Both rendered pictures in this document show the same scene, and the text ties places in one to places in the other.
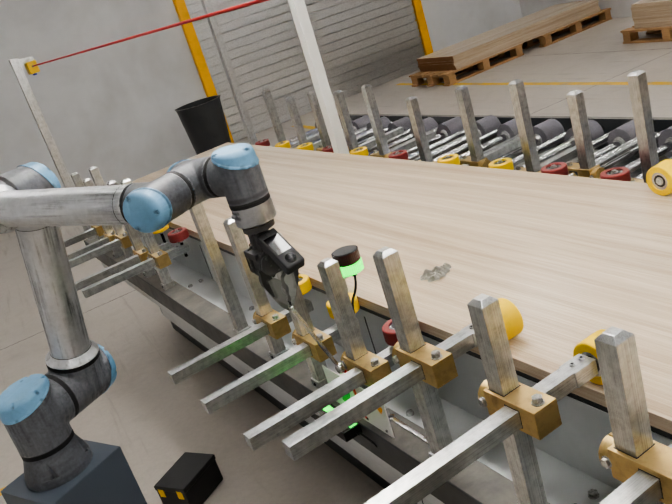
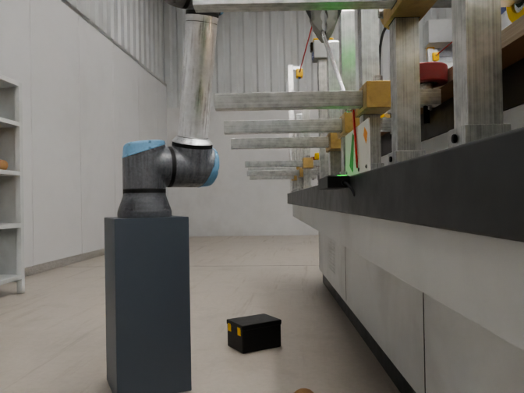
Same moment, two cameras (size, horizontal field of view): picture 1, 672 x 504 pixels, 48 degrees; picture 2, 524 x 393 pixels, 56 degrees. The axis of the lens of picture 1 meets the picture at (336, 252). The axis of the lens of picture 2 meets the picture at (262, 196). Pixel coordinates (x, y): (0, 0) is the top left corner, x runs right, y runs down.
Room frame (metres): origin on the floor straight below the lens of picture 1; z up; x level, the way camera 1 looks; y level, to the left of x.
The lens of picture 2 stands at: (0.51, -0.21, 0.65)
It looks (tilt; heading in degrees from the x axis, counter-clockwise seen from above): 0 degrees down; 26
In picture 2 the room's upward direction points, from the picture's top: 1 degrees counter-clockwise
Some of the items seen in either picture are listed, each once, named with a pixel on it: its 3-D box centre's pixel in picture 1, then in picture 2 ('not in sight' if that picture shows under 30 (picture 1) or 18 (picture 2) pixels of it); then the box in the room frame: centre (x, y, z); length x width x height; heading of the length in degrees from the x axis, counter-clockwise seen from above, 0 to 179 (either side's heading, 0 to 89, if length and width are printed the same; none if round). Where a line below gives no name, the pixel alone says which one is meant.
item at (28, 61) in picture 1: (61, 150); (296, 129); (4.04, 1.21, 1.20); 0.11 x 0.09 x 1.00; 116
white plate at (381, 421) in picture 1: (355, 400); (355, 151); (1.51, 0.06, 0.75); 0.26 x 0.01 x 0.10; 26
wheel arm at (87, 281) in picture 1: (123, 265); (286, 173); (2.99, 0.86, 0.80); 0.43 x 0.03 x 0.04; 116
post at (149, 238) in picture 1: (148, 236); (306, 146); (2.85, 0.68, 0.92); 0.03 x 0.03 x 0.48; 26
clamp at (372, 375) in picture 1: (366, 366); (373, 100); (1.48, 0.01, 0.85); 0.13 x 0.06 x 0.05; 26
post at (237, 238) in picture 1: (258, 297); (334, 118); (1.95, 0.24, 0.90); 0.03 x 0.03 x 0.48; 26
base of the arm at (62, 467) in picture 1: (53, 454); (144, 203); (1.89, 0.94, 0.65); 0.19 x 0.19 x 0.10
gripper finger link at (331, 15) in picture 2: (286, 286); (329, 24); (1.57, 0.13, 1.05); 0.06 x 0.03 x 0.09; 26
